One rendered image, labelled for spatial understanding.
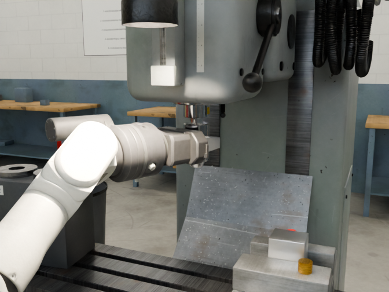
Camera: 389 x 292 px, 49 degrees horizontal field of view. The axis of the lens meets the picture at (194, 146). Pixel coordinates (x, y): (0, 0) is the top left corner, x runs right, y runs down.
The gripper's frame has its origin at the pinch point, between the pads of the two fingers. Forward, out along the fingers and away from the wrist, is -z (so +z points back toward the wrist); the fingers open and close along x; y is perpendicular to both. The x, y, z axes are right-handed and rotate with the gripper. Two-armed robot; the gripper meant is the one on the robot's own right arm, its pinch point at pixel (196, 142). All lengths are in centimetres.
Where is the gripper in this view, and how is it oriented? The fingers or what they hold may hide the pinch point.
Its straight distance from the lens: 77.3
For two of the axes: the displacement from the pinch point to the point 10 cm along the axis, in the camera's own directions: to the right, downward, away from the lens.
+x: -6.9, -1.3, 7.1
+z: -7.2, 1.1, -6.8
